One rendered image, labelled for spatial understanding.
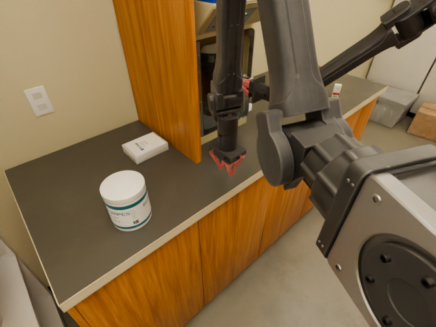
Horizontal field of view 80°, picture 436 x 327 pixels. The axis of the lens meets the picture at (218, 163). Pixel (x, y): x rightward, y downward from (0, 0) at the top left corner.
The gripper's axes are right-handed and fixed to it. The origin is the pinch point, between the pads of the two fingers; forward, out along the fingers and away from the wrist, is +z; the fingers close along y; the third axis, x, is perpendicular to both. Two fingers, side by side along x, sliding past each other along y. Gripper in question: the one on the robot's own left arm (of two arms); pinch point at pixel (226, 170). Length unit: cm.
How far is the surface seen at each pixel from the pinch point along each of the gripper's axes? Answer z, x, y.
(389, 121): 100, -284, 21
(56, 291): 16, 54, 8
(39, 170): 16, 44, 63
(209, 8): -40.1, -13.9, 23.3
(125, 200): 1.6, 29.1, 10.9
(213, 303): 110, 0, 8
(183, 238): 28.6, 14.9, 6.4
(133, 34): -28, -6, 60
